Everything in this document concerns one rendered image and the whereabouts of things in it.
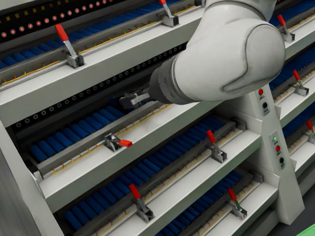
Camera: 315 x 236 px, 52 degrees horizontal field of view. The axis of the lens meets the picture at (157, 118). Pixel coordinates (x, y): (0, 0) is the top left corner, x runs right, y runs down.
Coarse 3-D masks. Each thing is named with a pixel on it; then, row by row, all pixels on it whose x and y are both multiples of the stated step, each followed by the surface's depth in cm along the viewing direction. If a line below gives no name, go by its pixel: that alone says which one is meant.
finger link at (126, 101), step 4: (128, 96) 64; (132, 96) 62; (120, 100) 69; (124, 100) 67; (128, 100) 65; (124, 104) 69; (128, 104) 66; (132, 104) 64; (136, 104) 62; (124, 108) 70; (128, 108) 67
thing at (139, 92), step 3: (147, 84) 63; (141, 87) 65; (144, 87) 65; (138, 90) 67; (141, 90) 66; (123, 93) 72; (126, 93) 72; (132, 93) 69; (138, 93) 67; (141, 93) 66; (144, 99) 66; (153, 99) 64; (147, 102) 66
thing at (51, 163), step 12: (144, 108) 78; (156, 108) 80; (120, 120) 75; (132, 120) 76; (144, 120) 76; (96, 132) 72; (84, 144) 69; (96, 144) 70; (60, 156) 67; (72, 156) 68; (84, 156) 68; (48, 168) 65
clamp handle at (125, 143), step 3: (111, 138) 69; (114, 138) 70; (114, 141) 68; (117, 141) 68; (120, 141) 66; (123, 141) 66; (126, 141) 65; (129, 141) 64; (120, 144) 66; (123, 144) 65; (126, 144) 64; (129, 144) 64; (132, 144) 64
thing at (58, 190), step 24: (144, 72) 91; (96, 96) 83; (48, 120) 77; (168, 120) 77; (192, 120) 82; (144, 144) 74; (72, 168) 67; (96, 168) 66; (120, 168) 71; (48, 192) 62; (72, 192) 65
